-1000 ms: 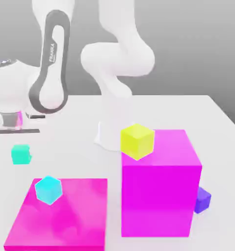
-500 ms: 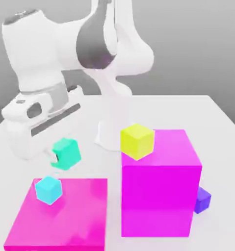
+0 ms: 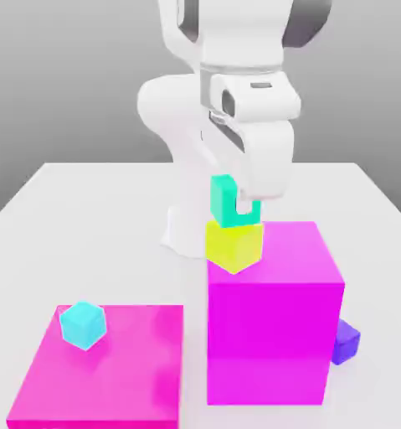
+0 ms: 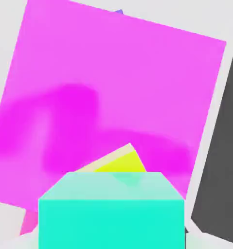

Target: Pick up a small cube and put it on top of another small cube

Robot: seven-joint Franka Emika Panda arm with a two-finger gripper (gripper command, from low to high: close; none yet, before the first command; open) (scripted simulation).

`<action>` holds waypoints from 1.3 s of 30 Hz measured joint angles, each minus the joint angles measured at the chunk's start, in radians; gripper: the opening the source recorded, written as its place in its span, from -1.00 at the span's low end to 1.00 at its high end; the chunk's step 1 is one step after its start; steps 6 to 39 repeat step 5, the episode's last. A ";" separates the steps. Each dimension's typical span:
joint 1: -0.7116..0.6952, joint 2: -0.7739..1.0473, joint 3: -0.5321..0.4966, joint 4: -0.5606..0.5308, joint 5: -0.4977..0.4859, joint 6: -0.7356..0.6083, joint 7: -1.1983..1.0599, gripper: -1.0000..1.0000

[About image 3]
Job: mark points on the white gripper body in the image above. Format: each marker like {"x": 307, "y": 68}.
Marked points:
{"x": 268, "y": 157}

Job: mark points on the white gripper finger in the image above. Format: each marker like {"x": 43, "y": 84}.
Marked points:
{"x": 244, "y": 206}

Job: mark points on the small green cube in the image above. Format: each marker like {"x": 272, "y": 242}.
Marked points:
{"x": 222, "y": 201}

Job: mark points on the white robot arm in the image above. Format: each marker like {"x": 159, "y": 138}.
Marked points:
{"x": 173, "y": 110}

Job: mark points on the small yellow cube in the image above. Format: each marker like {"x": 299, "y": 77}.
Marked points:
{"x": 232, "y": 246}

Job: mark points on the small purple cube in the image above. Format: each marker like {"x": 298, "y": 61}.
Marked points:
{"x": 345, "y": 343}

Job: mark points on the small cyan cube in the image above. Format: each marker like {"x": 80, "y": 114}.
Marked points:
{"x": 83, "y": 325}

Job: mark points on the large magenta box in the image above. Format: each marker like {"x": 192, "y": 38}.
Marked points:
{"x": 273, "y": 321}

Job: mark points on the large pink box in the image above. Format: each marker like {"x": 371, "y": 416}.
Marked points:
{"x": 119, "y": 368}

